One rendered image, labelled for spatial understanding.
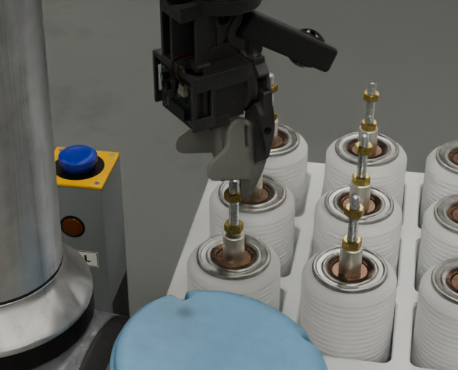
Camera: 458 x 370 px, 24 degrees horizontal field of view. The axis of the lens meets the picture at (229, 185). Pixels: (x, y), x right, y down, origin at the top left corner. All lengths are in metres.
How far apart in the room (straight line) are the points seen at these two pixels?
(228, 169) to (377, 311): 0.21
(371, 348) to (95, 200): 0.32
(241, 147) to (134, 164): 0.75
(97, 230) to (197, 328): 0.55
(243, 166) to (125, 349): 0.45
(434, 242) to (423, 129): 0.69
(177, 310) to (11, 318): 0.09
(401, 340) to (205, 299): 0.54
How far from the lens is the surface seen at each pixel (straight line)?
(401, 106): 1.90
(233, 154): 0.98
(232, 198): 1.04
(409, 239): 1.25
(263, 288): 1.07
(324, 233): 1.16
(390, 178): 1.25
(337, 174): 1.25
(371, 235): 1.14
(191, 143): 1.02
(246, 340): 0.57
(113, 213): 1.14
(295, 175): 1.27
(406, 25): 2.21
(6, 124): 0.51
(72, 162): 1.10
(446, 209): 1.18
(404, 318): 1.14
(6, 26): 0.49
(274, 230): 1.16
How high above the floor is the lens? 0.91
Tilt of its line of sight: 33 degrees down
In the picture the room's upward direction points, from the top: straight up
